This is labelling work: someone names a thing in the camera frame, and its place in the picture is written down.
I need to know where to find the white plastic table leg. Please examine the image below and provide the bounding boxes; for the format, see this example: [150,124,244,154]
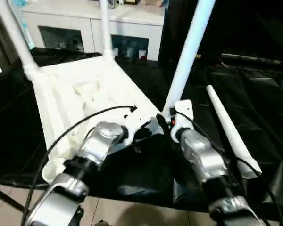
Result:
[206,85,262,179]
[162,0,217,117]
[100,0,116,60]
[0,0,40,73]

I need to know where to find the white plastic table top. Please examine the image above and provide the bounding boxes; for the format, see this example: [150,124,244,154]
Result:
[23,56,165,187]

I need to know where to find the black glossy mat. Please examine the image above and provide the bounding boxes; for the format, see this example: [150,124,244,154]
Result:
[0,47,283,222]

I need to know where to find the black long pole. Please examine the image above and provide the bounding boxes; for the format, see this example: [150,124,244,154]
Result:
[221,53,283,67]

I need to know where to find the tan plush toy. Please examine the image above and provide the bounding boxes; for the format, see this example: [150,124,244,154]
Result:
[143,0,165,7]

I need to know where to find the black backdrop cloth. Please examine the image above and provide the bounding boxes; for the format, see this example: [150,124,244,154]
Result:
[164,0,283,62]

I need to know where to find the white cabinet with glass doors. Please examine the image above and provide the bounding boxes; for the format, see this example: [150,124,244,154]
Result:
[21,0,166,62]

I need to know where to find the black metal table leg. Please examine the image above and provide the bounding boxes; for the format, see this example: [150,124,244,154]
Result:
[0,183,27,212]

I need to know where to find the grey brown curtain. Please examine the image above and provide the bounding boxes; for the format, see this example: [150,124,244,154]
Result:
[0,4,21,69]

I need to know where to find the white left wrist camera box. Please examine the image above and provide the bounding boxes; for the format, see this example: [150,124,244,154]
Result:
[121,103,157,147]

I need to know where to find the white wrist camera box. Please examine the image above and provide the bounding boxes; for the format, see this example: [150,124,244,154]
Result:
[169,100,194,144]
[121,103,157,147]

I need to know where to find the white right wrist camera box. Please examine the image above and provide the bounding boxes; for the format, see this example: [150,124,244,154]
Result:
[169,100,194,144]

